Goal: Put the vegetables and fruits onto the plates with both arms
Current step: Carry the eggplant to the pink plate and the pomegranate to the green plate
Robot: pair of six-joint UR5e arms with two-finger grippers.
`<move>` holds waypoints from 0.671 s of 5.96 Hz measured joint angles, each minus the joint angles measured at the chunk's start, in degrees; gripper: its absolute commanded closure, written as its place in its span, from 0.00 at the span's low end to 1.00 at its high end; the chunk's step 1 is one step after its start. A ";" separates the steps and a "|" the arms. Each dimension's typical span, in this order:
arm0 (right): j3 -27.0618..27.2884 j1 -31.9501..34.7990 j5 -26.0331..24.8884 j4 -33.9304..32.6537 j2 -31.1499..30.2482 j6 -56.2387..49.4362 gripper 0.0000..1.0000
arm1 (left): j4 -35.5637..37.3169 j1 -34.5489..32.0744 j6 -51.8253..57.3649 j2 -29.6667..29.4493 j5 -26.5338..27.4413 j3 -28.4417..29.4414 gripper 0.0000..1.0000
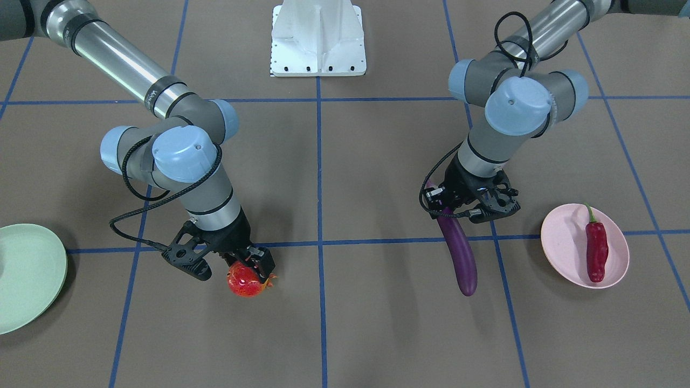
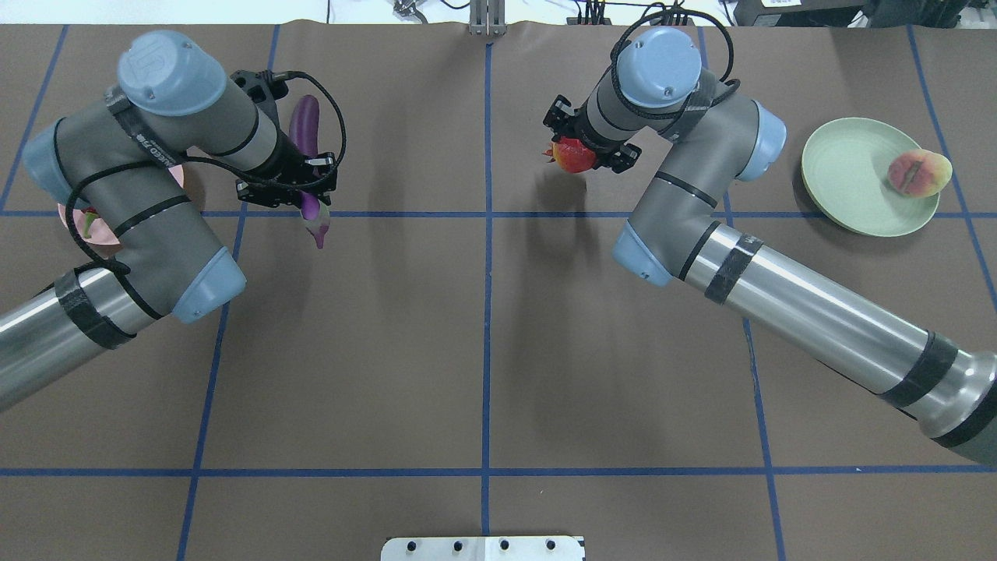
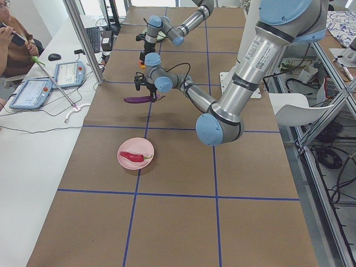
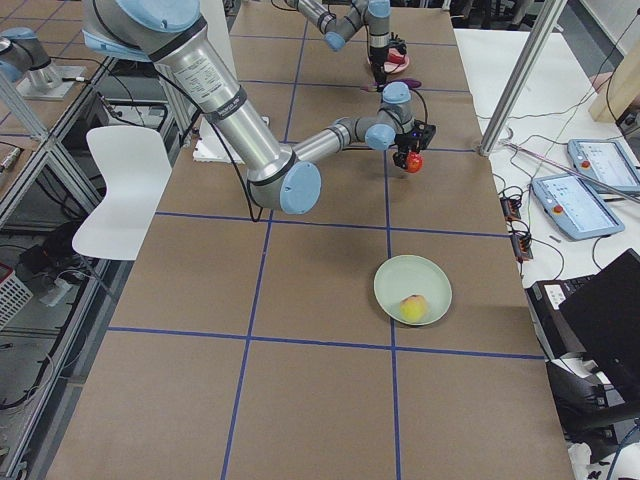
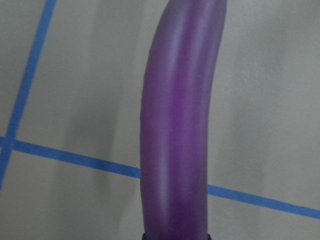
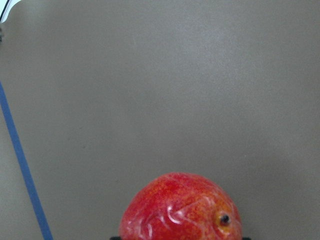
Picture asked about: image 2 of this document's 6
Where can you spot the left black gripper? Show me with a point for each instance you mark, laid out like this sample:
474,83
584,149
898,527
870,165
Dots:
287,167

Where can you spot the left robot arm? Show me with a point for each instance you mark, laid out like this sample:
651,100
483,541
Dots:
150,252

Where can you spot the yellow pink peach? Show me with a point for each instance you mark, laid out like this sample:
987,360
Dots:
919,173

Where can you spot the aluminium frame post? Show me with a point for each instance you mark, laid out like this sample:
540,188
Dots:
487,18

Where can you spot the green plate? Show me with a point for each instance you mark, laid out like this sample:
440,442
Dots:
844,167

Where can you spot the pink plate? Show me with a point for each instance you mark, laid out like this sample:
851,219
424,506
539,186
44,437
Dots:
110,244

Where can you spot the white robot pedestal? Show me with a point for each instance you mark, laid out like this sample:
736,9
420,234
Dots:
529,547

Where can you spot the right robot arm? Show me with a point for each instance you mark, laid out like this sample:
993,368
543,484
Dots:
656,80

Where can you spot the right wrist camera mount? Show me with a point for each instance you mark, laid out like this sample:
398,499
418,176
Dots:
561,119

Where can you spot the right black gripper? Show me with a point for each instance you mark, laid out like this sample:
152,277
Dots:
583,139

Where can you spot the red chili pepper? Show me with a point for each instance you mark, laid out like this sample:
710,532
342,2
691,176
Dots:
93,227

